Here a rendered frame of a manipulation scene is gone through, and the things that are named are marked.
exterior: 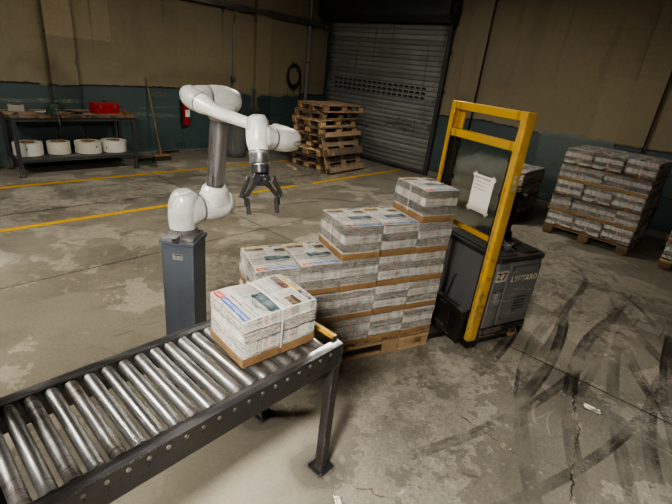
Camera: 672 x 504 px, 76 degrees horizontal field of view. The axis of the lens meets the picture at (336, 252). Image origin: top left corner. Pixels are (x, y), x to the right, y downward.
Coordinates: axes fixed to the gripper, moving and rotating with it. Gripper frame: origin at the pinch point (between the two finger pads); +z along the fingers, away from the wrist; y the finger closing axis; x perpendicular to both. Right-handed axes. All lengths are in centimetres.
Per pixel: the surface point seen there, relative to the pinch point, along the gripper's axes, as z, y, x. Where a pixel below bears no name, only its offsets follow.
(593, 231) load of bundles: 55, -572, -127
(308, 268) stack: 38, -54, -56
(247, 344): 53, 17, 14
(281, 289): 35.8, -5.8, 1.7
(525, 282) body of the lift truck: 69, -239, -24
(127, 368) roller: 60, 59, -9
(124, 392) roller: 64, 62, 4
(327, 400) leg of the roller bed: 94, -26, 4
